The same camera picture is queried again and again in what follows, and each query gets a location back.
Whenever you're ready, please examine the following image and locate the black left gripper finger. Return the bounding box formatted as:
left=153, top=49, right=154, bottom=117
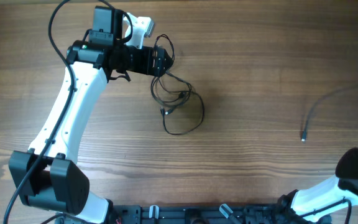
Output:
left=160, top=58, right=174, bottom=75
left=158, top=48, right=173, bottom=62

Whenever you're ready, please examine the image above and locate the black thin usb cable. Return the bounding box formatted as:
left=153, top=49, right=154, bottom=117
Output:
left=301, top=35, right=358, bottom=143

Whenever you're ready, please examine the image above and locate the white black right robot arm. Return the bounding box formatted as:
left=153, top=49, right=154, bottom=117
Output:
left=289, top=147, right=358, bottom=222

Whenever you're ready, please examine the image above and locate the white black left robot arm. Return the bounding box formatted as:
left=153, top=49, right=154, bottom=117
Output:
left=9, top=2, right=173, bottom=223

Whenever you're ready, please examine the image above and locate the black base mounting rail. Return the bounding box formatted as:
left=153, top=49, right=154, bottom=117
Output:
left=108, top=204, right=308, bottom=224

